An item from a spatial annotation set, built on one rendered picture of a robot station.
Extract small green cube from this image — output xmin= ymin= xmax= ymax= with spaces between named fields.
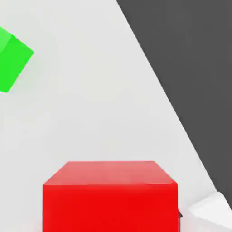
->
xmin=0 ymin=26 xmax=35 ymax=93

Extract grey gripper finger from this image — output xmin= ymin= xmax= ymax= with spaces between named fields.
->
xmin=178 ymin=191 xmax=232 ymax=232

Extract small red cube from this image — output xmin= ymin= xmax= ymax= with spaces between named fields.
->
xmin=42 ymin=160 xmax=179 ymax=232

